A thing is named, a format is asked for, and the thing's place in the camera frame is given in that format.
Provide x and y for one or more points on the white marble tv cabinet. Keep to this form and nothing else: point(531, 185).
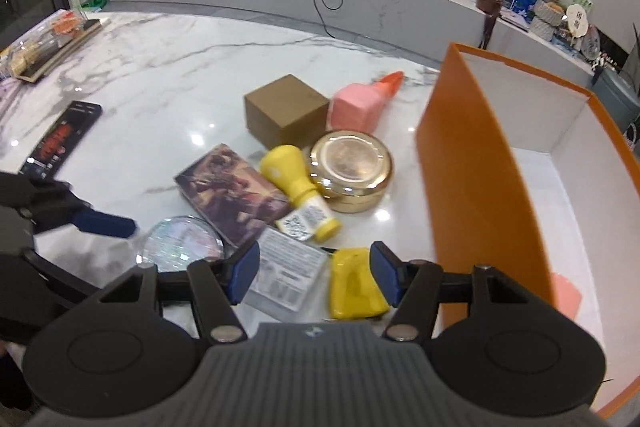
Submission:
point(400, 2)

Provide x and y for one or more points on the orange storage box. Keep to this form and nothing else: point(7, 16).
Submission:
point(465, 157)

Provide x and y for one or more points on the blue printed box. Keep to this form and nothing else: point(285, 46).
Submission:
point(523, 2)

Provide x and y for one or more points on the clear packaged gift tray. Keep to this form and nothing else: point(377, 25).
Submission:
point(50, 44)

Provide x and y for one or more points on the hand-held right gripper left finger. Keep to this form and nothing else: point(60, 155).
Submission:
point(242, 274)

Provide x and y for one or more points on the round iridescent compact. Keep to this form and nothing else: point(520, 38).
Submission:
point(180, 242)

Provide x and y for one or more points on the gold round tin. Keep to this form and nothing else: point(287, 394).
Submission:
point(352, 167)

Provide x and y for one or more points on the white woven baskets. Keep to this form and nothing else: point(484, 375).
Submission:
point(546, 19)

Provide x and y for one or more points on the green slippers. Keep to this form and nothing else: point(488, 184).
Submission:
point(94, 3)

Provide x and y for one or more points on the pink bottle with orange cap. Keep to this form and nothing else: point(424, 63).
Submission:
point(352, 109)

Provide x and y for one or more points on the picture printed card box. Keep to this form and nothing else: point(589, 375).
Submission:
point(225, 187)

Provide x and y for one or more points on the clear labelled packet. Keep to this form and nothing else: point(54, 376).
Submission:
point(287, 272)

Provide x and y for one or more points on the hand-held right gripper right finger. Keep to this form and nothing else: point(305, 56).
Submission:
point(385, 274)

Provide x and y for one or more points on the decorative plate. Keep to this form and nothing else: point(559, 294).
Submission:
point(591, 42)

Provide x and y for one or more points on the round paper fan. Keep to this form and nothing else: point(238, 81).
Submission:
point(576, 22)

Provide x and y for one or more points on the yellow pouch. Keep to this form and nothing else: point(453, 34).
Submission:
point(355, 287)

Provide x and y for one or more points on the pink paper piece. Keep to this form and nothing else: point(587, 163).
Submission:
point(567, 292)

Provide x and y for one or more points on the brown cardboard box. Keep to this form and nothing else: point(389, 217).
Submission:
point(285, 112)

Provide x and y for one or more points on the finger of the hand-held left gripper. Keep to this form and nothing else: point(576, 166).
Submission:
point(30, 297)
point(107, 224)

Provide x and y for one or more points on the yellow bottle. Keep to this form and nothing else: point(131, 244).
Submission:
point(287, 172)

